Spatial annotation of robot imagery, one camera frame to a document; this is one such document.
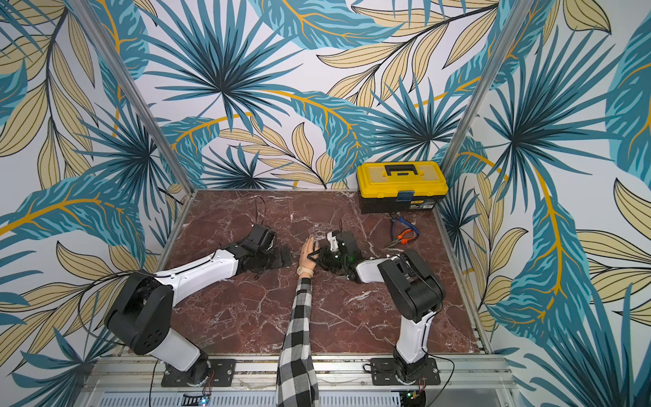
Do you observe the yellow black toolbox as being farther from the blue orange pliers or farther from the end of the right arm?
the end of the right arm

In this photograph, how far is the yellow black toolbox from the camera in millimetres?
1025

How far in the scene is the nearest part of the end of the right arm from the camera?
762mm

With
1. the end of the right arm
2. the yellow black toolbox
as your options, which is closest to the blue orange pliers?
the yellow black toolbox

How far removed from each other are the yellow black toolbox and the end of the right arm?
0.89 ft
